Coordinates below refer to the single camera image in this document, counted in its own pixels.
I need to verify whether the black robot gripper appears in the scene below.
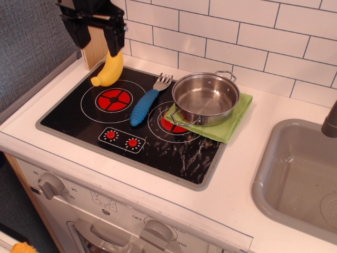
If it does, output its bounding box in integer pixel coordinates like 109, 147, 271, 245
56, 1, 125, 57

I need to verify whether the yellow plastic toy banana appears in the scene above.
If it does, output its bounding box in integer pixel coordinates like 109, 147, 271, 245
91, 51, 124, 86

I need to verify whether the black toy stovetop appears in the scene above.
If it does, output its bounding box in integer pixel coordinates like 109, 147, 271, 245
36, 64, 225, 191

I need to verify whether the stainless steel pot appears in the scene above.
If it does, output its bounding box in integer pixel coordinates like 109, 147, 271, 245
170, 71, 240, 127

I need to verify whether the green microfiber cloth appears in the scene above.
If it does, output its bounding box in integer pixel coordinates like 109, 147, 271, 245
163, 92, 253, 144

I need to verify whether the grey timer knob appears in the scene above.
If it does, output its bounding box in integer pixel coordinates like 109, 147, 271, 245
38, 173, 65, 200

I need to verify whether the white toy oven front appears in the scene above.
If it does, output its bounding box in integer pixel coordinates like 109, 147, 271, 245
17, 160, 252, 252

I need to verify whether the grey oven temperature knob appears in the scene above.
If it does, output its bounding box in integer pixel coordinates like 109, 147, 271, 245
140, 220, 173, 251

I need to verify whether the orange plush object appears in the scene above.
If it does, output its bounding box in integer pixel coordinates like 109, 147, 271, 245
10, 242, 37, 253

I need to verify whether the grey plastic sink basin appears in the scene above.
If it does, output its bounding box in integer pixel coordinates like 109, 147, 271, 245
252, 119, 336, 244

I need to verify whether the grey faucet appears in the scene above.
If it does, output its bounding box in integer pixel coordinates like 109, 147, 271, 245
321, 101, 337, 138

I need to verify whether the blue handled toy fork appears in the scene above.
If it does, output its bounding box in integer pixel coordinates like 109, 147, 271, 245
130, 73, 173, 127

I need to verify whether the grey oven door handle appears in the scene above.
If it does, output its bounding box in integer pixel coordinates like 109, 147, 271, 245
74, 219, 145, 252

